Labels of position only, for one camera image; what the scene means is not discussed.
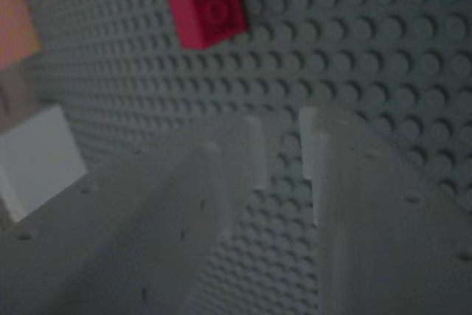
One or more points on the red Lego brick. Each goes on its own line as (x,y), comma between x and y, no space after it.
(208,12)

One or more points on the grey studded Lego baseplate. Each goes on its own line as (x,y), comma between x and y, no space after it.
(332,60)

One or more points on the white block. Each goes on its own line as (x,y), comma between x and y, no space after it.
(37,160)

